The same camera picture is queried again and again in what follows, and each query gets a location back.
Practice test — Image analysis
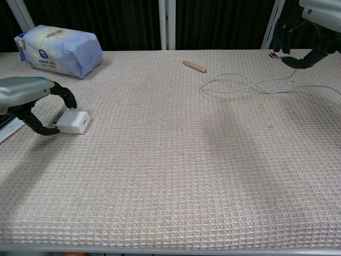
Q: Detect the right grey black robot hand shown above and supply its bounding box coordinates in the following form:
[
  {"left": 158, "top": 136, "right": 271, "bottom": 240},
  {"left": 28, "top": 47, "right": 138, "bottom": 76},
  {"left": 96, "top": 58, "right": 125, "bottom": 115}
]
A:
[{"left": 273, "top": 0, "right": 341, "bottom": 70}]

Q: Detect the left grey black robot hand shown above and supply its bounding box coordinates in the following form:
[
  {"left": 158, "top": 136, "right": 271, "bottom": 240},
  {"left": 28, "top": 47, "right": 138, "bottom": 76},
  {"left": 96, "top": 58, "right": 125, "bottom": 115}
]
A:
[{"left": 0, "top": 76, "right": 78, "bottom": 137}]

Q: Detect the white USB power adapter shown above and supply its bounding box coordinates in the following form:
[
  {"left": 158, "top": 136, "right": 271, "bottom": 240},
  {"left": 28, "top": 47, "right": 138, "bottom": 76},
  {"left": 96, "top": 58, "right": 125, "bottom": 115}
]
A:
[{"left": 52, "top": 110, "right": 91, "bottom": 135}]

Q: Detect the white USB cable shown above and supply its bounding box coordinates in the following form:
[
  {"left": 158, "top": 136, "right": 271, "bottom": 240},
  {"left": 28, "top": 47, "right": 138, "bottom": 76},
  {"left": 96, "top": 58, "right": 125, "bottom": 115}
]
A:
[{"left": 201, "top": 52, "right": 341, "bottom": 95}]

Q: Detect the black stapler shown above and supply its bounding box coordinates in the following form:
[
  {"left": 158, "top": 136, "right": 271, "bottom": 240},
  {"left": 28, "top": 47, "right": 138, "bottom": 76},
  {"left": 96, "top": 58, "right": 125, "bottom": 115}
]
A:
[{"left": 0, "top": 114, "right": 15, "bottom": 129}]

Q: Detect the blue tissue pack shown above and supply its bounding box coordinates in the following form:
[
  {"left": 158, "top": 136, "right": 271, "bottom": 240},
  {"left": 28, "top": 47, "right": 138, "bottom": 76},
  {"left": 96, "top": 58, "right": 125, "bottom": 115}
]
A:
[{"left": 13, "top": 25, "right": 104, "bottom": 79}]

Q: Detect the black pleated curtain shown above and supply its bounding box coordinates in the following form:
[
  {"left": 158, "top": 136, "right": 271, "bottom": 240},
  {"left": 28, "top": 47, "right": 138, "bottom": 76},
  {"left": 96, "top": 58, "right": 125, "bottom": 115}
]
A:
[{"left": 0, "top": 0, "right": 341, "bottom": 53}]

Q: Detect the small wooden peg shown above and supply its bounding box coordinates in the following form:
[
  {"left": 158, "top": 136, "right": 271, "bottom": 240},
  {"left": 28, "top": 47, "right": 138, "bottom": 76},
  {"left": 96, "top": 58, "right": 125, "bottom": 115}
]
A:
[{"left": 182, "top": 60, "right": 208, "bottom": 74}]

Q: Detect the pink waffle tablecloth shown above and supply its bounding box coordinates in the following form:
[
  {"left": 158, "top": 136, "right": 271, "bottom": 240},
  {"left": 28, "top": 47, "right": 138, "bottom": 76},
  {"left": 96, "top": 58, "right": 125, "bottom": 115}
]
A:
[{"left": 0, "top": 49, "right": 341, "bottom": 247}]

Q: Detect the white slanted frame post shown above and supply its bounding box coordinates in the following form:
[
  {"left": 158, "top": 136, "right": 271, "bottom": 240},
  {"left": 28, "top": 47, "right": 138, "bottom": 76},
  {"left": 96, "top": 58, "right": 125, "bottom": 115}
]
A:
[
  {"left": 260, "top": 0, "right": 286, "bottom": 50},
  {"left": 5, "top": 0, "right": 36, "bottom": 30}
]

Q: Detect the white upright frame post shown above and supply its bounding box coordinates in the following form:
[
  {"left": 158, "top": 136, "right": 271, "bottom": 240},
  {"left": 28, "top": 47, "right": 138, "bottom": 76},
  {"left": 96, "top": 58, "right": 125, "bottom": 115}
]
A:
[{"left": 158, "top": 0, "right": 176, "bottom": 51}]

